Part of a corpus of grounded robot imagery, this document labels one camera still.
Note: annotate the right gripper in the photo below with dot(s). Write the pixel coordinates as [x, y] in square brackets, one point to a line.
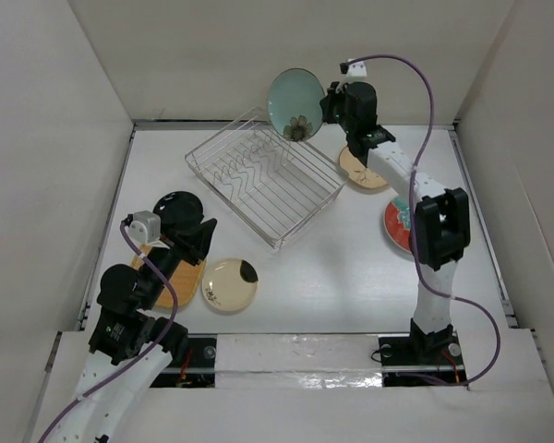
[327, 101]

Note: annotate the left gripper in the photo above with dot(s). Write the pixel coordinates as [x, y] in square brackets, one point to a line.
[192, 246]

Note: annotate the light blue flower plate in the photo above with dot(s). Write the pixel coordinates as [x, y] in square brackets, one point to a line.
[293, 105]

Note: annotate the cream plate with black spot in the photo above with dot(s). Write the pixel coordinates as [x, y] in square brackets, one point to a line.
[230, 285]

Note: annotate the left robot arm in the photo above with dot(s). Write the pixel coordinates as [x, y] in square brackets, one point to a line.
[127, 348]

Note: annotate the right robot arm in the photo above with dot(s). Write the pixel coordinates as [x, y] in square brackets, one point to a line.
[439, 216]

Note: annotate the black round plate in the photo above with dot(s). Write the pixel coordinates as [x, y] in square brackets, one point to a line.
[180, 210]

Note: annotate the orange woven oval plate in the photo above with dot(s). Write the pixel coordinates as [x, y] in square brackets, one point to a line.
[185, 280]

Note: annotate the beige floral plate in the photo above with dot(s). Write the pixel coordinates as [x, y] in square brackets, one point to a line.
[358, 173]

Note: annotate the red and teal plate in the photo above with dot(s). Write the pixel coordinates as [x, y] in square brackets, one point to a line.
[397, 224]

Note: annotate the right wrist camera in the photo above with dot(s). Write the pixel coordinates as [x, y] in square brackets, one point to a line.
[353, 70]

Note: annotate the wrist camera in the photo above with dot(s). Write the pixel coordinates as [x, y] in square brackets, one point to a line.
[353, 70]
[143, 227]

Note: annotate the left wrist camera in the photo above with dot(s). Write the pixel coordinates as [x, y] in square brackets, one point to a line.
[143, 227]

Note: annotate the wire dish rack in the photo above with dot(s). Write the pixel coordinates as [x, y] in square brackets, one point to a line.
[275, 186]

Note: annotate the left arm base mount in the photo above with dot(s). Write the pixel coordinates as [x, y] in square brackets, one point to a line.
[196, 369]

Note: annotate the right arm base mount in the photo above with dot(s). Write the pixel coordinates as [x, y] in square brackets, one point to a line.
[402, 366]

